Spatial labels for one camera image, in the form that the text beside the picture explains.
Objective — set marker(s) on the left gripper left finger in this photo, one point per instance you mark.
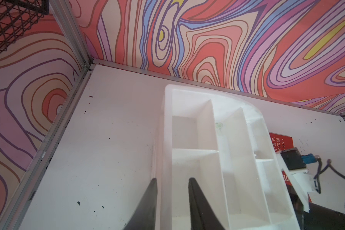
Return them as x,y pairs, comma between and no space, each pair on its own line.
144,217

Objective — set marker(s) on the red postcard white text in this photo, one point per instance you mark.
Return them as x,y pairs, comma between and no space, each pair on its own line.
281,142

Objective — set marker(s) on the white plastic drawer organizer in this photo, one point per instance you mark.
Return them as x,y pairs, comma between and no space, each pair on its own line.
223,143

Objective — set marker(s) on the black wire basket left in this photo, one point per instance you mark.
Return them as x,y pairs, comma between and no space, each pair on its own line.
16,17

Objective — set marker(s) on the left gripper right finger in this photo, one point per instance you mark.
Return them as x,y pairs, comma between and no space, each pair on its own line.
201,214

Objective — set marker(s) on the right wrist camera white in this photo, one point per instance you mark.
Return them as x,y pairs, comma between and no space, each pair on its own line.
294,164

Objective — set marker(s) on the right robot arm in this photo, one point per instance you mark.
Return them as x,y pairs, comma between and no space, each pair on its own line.
318,217

